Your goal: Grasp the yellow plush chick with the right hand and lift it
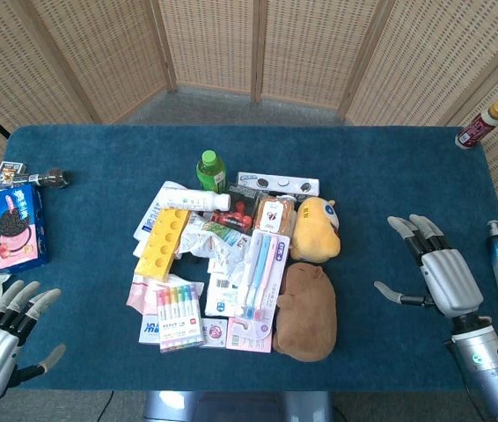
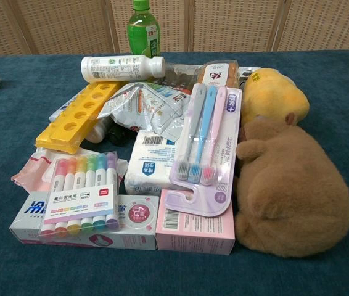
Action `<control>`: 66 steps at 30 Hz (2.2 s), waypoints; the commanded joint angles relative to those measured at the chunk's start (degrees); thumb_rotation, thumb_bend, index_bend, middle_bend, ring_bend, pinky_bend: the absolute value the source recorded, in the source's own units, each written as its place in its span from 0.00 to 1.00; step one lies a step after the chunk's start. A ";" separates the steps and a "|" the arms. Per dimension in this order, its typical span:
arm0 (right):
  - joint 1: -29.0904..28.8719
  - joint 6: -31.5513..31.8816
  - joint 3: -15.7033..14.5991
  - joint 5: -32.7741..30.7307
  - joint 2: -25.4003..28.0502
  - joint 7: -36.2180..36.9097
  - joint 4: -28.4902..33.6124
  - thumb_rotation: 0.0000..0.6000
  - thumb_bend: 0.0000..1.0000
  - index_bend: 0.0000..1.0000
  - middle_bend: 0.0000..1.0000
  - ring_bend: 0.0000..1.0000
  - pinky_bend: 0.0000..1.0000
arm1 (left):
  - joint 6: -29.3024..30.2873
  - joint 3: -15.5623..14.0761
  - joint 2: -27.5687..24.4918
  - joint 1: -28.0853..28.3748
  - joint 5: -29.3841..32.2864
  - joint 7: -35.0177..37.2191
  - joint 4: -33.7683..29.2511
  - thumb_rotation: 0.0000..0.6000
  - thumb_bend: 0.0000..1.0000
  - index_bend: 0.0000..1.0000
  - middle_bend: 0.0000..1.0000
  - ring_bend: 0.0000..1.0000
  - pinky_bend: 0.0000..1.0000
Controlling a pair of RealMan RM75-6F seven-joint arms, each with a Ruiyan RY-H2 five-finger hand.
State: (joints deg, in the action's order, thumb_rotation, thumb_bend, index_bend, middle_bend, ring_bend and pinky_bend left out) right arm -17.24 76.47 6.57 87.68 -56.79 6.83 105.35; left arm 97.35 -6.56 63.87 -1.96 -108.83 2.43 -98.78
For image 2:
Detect white blue toothpaste box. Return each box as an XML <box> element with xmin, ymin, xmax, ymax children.
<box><xmin>9</xmin><ymin>191</ymin><xmax>160</xmax><ymax>251</ymax></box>

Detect pink cardboard box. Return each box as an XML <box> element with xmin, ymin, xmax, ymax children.
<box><xmin>155</xmin><ymin>188</ymin><xmax>236</xmax><ymax>256</ymax></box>

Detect pink white plastic bag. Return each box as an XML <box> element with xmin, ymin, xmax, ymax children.
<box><xmin>10</xmin><ymin>146</ymin><xmax>129</xmax><ymax>195</ymax></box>

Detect white plastic milk bottle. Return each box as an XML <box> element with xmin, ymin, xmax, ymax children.
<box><xmin>80</xmin><ymin>55</ymin><xmax>166</xmax><ymax>83</ymax></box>

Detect folding woven screen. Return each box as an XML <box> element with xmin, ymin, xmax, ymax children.
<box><xmin>0</xmin><ymin>0</ymin><xmax>349</xmax><ymax>56</ymax></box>

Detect small black bottle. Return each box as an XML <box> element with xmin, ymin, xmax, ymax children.
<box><xmin>107</xmin><ymin>125</ymin><xmax>132</xmax><ymax>146</ymax></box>

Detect crumpled silver snack bag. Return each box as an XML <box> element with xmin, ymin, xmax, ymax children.
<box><xmin>96</xmin><ymin>81</ymin><xmax>192</xmax><ymax>136</ymax></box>

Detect green tea bottle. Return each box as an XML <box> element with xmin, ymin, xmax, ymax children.
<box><xmin>126</xmin><ymin>0</ymin><xmax>161</xmax><ymax>59</ymax></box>

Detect yellow plastic ice tray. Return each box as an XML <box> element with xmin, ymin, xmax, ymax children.
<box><xmin>35</xmin><ymin>80</ymin><xmax>126</xmax><ymax>155</ymax></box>

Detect highlighter marker set pack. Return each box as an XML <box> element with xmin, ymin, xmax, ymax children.
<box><xmin>38</xmin><ymin>150</ymin><xmax>120</xmax><ymax>238</ymax></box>

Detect dark snack packet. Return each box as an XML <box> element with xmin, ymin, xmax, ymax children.
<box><xmin>148</xmin><ymin>62</ymin><xmax>208</xmax><ymax>94</ymax></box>

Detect toothbrush three-pack blister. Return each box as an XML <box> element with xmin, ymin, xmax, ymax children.
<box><xmin>164</xmin><ymin>83</ymin><xmax>243</xmax><ymax>216</ymax></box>

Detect white tissue pack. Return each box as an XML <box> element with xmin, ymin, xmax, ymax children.
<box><xmin>123</xmin><ymin>129</ymin><xmax>191</xmax><ymax>197</ymax></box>

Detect brown plush capybara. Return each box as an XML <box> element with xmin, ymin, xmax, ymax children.
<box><xmin>234</xmin><ymin>112</ymin><xmax>349</xmax><ymax>258</ymax></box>

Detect white blue tube package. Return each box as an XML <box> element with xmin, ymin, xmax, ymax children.
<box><xmin>49</xmin><ymin>92</ymin><xmax>80</xmax><ymax>123</ymax></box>

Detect packaged bread rolls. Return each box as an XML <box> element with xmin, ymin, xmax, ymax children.
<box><xmin>199</xmin><ymin>60</ymin><xmax>240</xmax><ymax>89</ymax></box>

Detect yellow plush toy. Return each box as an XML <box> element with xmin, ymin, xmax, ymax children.
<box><xmin>241</xmin><ymin>67</ymin><xmax>311</xmax><ymax>126</ymax></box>

